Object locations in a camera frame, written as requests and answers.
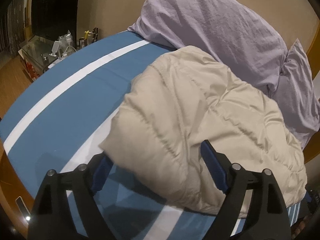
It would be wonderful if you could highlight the beige puffer jacket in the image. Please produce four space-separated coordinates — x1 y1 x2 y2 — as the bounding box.
100 46 307 215

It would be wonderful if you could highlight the blue white striped bedsheet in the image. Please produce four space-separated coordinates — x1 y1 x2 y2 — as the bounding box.
0 30 304 240

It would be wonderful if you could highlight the lavender pillow right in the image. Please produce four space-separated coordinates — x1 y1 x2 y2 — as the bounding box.
272 39 319 148

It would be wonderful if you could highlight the lavender pillow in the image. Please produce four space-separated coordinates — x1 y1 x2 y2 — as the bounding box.
129 0 287 92
272 39 319 148

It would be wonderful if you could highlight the glass top bedside table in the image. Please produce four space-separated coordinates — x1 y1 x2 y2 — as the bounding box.
21 35 76 75

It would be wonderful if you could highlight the white phone stand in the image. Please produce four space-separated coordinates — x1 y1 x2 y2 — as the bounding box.
49 41 61 57

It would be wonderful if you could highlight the lavender pillow left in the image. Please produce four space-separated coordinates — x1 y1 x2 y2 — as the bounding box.
129 0 287 92

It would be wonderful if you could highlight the wooden bed frame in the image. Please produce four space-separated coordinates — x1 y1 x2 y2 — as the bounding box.
1 142 34 239

